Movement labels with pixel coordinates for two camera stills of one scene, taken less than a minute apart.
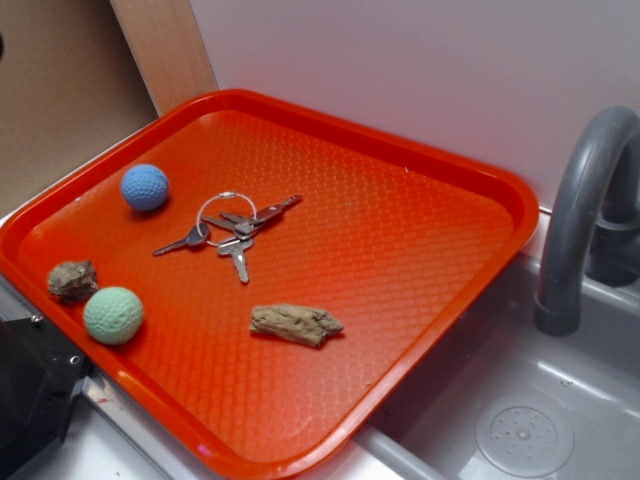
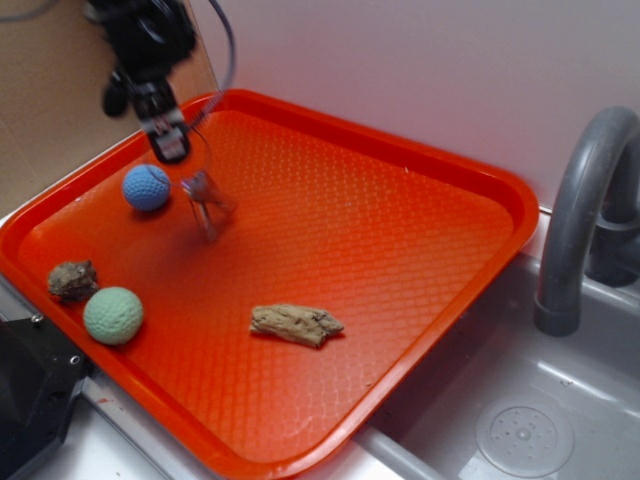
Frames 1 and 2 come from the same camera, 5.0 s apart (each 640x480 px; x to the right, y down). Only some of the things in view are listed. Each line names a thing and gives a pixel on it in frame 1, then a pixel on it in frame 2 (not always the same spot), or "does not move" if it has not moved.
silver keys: x=229 y=221 to x=211 y=205
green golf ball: x=113 y=315 does not move
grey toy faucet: x=593 y=229 does not move
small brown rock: x=73 y=281 does not move
